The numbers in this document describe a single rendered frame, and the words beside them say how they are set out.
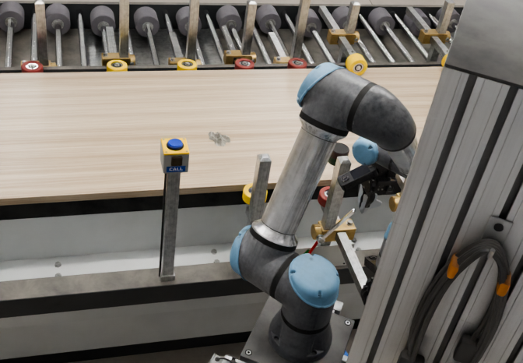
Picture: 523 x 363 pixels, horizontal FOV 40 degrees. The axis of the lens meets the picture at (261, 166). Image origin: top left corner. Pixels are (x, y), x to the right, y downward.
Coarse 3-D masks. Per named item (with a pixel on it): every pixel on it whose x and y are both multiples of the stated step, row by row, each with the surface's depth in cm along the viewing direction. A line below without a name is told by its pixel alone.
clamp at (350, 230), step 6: (318, 222) 229; (336, 222) 230; (312, 228) 229; (318, 228) 226; (342, 228) 228; (348, 228) 228; (354, 228) 228; (312, 234) 229; (318, 234) 226; (330, 234) 227; (348, 234) 229; (330, 240) 229
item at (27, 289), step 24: (216, 264) 232; (360, 264) 240; (0, 288) 213; (24, 288) 214; (48, 288) 215; (72, 288) 216; (96, 288) 218; (120, 288) 219; (144, 288) 221; (168, 288) 223; (192, 288) 226; (216, 288) 229; (240, 288) 231; (0, 312) 212; (24, 312) 215; (48, 312) 217
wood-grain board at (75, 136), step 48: (0, 96) 255; (48, 96) 259; (96, 96) 263; (144, 96) 267; (192, 96) 271; (240, 96) 275; (288, 96) 279; (432, 96) 293; (0, 144) 234; (48, 144) 237; (96, 144) 240; (144, 144) 244; (192, 144) 247; (240, 144) 251; (288, 144) 254; (0, 192) 216; (48, 192) 219; (96, 192) 222; (144, 192) 226; (192, 192) 231
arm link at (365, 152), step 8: (360, 144) 186; (368, 144) 185; (376, 144) 186; (352, 152) 189; (360, 152) 187; (368, 152) 185; (376, 152) 185; (384, 152) 185; (360, 160) 188; (368, 160) 187; (376, 160) 187; (384, 160) 186
